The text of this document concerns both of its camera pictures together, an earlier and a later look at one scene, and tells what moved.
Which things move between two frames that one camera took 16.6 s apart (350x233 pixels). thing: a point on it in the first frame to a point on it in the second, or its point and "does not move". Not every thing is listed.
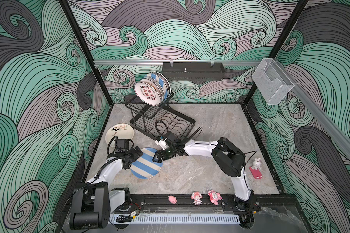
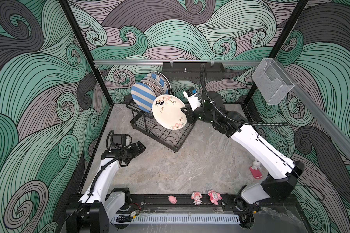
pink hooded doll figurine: x=197 y=196 does not move
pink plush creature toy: x=214 y=196 does not move
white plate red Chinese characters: x=147 y=93 to x=156 y=86
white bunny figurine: x=256 y=163 does not move
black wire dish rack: x=160 y=121 does not move
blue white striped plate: x=146 y=167 to x=144 y=95
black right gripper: x=157 y=154 to x=191 y=116
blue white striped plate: x=162 y=79 does not move
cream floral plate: x=123 y=131 to x=167 y=112
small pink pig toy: x=172 y=199 does not move
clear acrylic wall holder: x=272 y=81 does not move
